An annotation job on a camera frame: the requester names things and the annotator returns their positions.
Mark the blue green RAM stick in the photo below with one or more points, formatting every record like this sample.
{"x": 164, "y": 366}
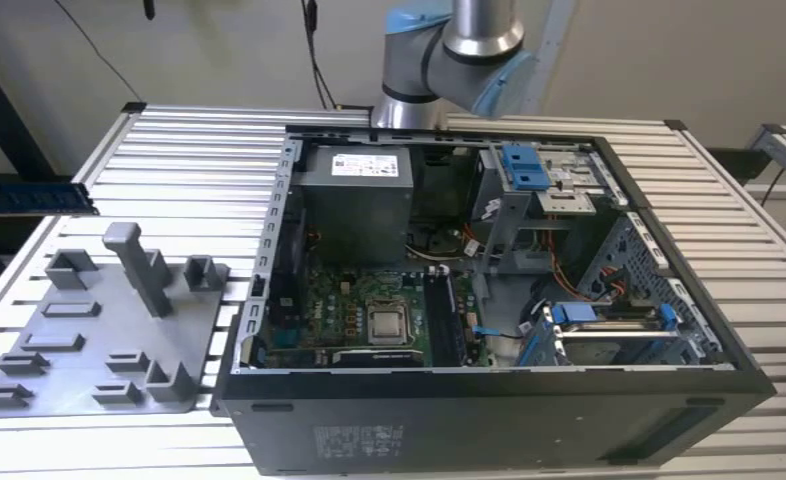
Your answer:
{"x": 39, "y": 199}

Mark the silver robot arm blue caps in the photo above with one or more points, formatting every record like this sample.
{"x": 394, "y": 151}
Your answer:
{"x": 479, "y": 45}

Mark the black table corner cap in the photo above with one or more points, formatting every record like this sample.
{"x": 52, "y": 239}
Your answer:
{"x": 677, "y": 125}
{"x": 134, "y": 107}

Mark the grey plastic parts rack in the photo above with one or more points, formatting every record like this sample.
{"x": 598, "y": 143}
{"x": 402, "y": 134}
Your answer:
{"x": 119, "y": 350}

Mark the grey power supply unit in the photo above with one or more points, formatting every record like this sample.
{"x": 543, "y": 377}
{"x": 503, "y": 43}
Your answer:
{"x": 355, "y": 220}

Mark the green motherboard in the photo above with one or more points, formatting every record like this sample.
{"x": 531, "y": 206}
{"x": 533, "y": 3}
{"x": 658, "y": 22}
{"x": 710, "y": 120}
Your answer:
{"x": 339, "y": 310}

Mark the silver CPU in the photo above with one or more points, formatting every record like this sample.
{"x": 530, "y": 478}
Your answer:
{"x": 388, "y": 327}

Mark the black graphics card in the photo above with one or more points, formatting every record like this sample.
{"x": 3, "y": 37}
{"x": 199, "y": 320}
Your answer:
{"x": 379, "y": 357}

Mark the blue plastic drive carrier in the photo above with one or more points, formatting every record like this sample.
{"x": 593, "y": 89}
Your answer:
{"x": 524, "y": 167}

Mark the grey metal drive cage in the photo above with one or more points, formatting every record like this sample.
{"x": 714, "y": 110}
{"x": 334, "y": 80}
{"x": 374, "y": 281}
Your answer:
{"x": 512, "y": 235}

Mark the black open PC case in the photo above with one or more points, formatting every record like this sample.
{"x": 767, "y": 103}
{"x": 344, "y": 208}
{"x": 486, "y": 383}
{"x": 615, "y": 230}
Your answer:
{"x": 432, "y": 425}

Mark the blue disk carrier with disk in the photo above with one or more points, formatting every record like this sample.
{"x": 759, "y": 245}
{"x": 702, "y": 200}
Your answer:
{"x": 606, "y": 345}

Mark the black slanted frame bar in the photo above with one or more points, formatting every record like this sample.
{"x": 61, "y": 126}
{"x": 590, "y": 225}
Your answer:
{"x": 12, "y": 115}

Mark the small black wall antenna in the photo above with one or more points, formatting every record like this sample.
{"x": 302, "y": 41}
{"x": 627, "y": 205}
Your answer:
{"x": 148, "y": 9}

